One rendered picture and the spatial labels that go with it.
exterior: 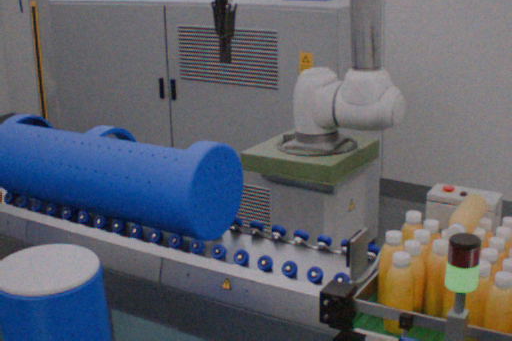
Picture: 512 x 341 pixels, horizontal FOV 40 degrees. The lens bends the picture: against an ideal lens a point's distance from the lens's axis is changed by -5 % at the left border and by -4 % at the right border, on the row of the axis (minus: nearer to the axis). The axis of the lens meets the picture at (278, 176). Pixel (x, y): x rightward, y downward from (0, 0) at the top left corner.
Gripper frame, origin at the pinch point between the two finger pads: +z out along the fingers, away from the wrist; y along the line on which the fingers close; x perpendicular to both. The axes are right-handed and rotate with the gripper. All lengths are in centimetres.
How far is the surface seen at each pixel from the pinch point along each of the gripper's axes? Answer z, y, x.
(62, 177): 39, -34, -43
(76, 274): 46, 21, -52
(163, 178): 33.6, -0.7, -20.1
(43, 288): 46, 25, -61
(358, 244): 47, 39, 18
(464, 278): 32, 92, 7
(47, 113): 33, -103, -34
